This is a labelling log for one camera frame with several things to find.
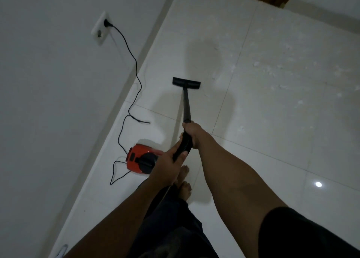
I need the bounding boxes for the person's right hand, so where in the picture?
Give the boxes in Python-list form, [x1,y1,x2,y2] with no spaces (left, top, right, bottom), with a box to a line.
[180,121,210,150]

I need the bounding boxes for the person's left hand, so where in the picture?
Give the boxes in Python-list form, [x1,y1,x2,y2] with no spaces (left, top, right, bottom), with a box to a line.
[148,141,189,188]

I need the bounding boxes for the black vacuum wand with nozzle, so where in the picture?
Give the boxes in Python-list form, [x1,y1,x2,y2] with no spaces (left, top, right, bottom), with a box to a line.
[172,77,201,163]

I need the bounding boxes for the person's right forearm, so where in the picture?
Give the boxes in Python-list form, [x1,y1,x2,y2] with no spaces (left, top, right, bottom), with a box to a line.
[197,137,289,258]

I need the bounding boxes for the person's left forearm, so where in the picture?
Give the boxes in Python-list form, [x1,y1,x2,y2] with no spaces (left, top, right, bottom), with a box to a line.
[63,178,175,258]

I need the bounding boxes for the person's bare foot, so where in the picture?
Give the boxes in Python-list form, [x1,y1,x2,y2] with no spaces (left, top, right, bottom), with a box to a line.
[174,165,190,188]
[177,181,192,202]

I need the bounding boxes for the red canister vacuum cleaner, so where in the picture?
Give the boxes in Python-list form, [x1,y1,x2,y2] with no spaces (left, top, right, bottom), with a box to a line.
[126,143,165,175]

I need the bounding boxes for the dark trousers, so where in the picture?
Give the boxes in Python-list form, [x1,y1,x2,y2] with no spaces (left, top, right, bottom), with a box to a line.
[127,179,220,258]

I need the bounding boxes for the scattered white debris bits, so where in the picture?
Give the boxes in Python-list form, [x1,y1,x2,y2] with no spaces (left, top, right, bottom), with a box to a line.
[208,0,360,132]

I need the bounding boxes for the black shirt sleeve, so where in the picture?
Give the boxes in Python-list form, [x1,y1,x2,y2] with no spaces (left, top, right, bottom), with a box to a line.
[258,206,360,258]

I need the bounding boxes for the black power cable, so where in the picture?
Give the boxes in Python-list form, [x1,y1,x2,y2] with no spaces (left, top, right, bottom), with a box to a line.
[109,21,151,186]

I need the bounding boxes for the white wall socket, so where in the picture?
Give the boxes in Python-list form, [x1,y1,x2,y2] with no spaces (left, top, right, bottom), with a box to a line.
[91,11,111,46]

